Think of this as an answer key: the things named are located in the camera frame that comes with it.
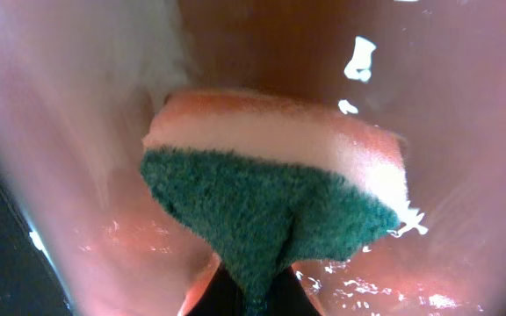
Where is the green and orange sponge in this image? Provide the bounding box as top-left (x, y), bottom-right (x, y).
top-left (141, 90), bottom-right (411, 315)

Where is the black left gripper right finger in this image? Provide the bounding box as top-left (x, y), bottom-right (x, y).
top-left (274, 267), bottom-right (321, 316)

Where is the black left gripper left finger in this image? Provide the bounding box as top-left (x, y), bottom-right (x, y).
top-left (185, 263), bottom-right (244, 316)

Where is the dark red tray black rim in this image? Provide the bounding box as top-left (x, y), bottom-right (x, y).
top-left (0, 0), bottom-right (506, 315)

